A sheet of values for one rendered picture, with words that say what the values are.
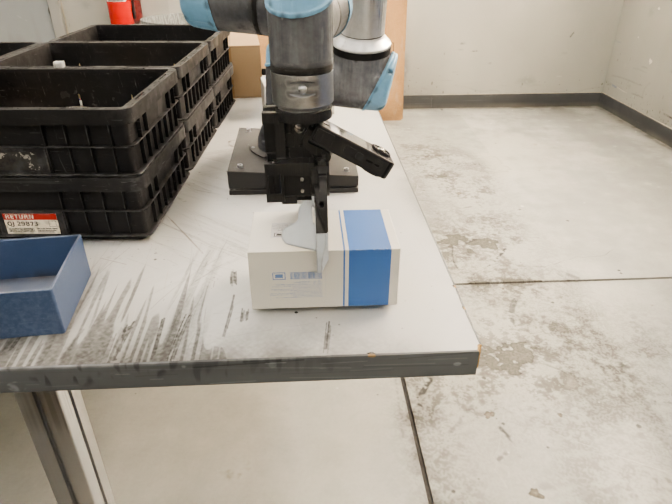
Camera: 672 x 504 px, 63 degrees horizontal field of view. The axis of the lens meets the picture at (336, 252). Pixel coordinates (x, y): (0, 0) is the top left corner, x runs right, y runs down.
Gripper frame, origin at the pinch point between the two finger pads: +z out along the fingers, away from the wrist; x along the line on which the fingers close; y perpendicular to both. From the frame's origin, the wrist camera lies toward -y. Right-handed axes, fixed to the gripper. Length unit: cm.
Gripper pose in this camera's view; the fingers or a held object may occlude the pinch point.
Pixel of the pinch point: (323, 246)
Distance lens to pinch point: 78.0
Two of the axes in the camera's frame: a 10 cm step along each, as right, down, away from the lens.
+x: 0.5, 5.0, -8.6
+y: -10.0, 0.3, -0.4
